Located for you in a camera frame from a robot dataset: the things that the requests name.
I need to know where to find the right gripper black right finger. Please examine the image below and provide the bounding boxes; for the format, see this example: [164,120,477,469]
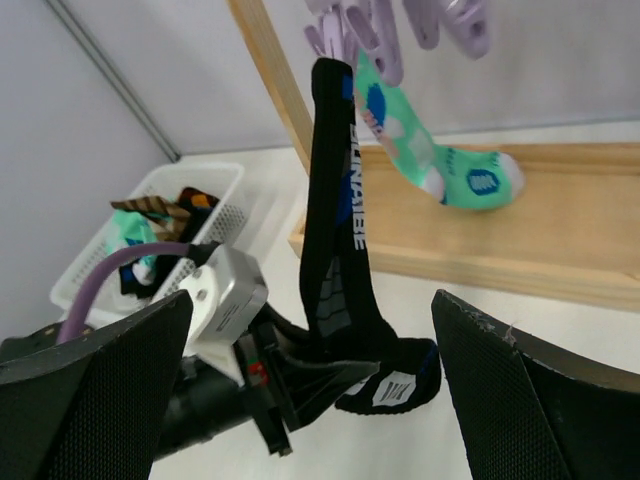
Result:
[431,289,639,480]

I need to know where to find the purple round clip hanger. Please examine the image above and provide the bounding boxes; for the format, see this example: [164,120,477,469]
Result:
[304,0,490,87]

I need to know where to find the wooden hanger rack frame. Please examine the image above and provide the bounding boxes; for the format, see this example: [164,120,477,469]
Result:
[227,0,640,314]

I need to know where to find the brown striped sock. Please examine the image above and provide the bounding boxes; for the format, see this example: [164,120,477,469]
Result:
[110,195,191,237]

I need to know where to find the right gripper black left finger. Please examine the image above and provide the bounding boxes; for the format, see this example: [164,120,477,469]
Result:
[1,290,193,479]

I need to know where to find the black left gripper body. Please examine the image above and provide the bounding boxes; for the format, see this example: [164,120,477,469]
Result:
[155,333,292,458]

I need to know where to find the mint green sock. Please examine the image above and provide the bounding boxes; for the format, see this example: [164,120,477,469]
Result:
[354,53,525,211]
[105,210,158,286]

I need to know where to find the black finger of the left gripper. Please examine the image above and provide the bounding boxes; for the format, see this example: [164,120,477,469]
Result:
[279,357,379,430]

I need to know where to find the aluminium frame post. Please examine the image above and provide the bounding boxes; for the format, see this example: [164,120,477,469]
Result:
[44,0,182,163]

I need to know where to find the black blue sock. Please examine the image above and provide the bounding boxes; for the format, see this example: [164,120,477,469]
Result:
[299,58,441,415]

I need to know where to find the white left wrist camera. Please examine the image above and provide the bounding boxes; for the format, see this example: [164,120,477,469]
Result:
[179,245,268,386]

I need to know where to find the red yellow black argyle sock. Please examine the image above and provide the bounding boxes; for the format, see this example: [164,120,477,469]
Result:
[177,187,219,212]

